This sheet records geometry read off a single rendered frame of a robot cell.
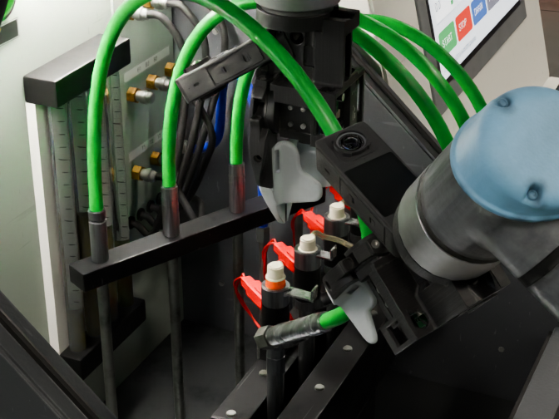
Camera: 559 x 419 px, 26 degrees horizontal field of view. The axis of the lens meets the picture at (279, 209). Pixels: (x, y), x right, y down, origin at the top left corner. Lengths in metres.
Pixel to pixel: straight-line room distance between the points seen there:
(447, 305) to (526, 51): 1.23
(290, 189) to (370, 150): 0.24
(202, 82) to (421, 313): 0.35
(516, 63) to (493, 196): 1.29
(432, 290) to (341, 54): 0.28
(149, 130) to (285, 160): 0.41
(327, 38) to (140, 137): 0.48
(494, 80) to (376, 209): 1.03
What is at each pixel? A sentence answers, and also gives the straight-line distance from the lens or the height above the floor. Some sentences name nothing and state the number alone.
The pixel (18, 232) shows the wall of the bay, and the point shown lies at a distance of 1.28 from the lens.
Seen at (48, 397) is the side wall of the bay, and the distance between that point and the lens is 0.89.
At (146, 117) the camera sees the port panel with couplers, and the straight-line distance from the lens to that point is 1.46.
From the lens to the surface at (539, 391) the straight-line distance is 1.35.
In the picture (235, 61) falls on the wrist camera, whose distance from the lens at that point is 1.07.
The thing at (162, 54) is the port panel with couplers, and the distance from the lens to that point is 1.47.
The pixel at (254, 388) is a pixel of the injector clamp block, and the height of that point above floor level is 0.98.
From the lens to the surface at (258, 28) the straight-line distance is 0.96.
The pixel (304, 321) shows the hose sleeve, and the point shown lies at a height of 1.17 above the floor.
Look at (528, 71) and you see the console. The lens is 2.02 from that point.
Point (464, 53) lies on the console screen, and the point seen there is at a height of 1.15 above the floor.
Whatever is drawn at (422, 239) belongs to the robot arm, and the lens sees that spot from 0.75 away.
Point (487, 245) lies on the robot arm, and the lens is 0.70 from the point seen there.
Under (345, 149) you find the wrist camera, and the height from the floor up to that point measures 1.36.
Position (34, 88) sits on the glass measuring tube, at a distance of 1.24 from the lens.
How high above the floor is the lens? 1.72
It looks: 27 degrees down
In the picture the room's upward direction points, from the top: straight up
